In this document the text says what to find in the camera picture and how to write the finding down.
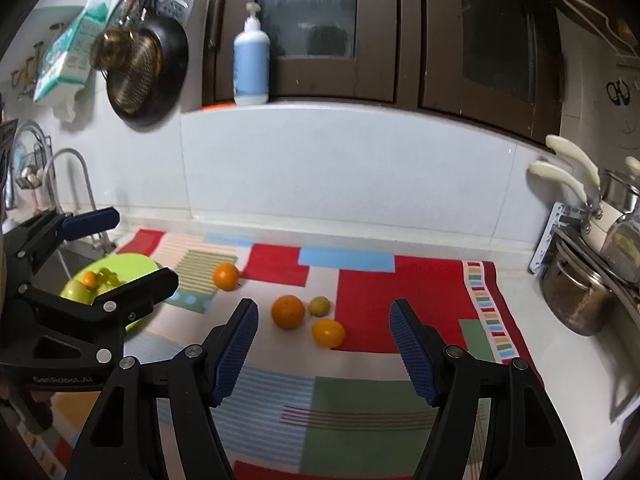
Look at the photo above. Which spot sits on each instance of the thin gooseneck faucet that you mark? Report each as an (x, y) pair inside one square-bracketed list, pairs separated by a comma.
[(65, 155)]

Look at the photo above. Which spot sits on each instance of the green paper towel pack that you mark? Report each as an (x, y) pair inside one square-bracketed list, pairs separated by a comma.
[(70, 55)]

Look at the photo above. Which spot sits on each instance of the large steel pot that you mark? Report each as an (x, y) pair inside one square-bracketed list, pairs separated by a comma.
[(575, 295)]

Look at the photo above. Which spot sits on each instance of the large yellow-green fruit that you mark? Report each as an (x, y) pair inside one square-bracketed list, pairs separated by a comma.
[(75, 291)]

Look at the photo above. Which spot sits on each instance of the green plate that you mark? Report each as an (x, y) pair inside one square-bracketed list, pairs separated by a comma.
[(130, 262)]

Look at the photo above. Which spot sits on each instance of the black frying pan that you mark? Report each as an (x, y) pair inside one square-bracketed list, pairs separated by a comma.
[(172, 60)]

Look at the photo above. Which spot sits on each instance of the colourful patchwork mat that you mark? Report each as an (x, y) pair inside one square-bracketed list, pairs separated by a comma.
[(375, 305)]

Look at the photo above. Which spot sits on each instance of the chrome spring faucet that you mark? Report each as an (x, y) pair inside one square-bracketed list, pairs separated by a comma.
[(30, 132)]

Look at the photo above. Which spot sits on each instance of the white dish rack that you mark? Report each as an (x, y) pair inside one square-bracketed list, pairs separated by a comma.
[(545, 240)]

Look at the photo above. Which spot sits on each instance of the orange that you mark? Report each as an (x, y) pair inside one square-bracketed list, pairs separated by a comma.
[(90, 278), (287, 312), (226, 276), (328, 333)]

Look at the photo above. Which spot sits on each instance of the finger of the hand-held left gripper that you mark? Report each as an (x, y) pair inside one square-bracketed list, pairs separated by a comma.
[(92, 221), (145, 290)]

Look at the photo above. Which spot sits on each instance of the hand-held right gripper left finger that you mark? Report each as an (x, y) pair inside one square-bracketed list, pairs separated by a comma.
[(232, 355)]

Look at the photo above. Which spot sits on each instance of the steel sink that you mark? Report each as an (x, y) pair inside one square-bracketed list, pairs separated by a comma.
[(70, 260)]

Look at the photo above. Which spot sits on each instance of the steel pot lid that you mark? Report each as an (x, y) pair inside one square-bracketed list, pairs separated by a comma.
[(622, 250)]

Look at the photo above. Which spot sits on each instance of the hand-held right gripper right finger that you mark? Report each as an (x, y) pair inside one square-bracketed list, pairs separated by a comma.
[(415, 355)]

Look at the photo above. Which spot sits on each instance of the black scissors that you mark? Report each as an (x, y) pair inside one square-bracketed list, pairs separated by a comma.
[(619, 92)]

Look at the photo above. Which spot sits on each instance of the steel pot with cream knob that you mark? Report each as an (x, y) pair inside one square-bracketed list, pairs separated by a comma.
[(620, 190)]

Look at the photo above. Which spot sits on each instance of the small brass saucepan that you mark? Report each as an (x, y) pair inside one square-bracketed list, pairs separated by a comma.
[(110, 47)]

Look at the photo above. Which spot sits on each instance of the brown kiwi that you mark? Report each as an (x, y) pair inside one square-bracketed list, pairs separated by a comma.
[(319, 306)]

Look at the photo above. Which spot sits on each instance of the dark brown window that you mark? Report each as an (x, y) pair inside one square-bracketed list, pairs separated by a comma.
[(495, 35), (305, 10)]

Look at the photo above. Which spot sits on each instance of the brass perforated colander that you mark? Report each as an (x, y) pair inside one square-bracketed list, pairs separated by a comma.
[(137, 75)]

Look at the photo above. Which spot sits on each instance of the blue pump bottle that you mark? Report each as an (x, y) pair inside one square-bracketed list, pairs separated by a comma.
[(251, 65)]

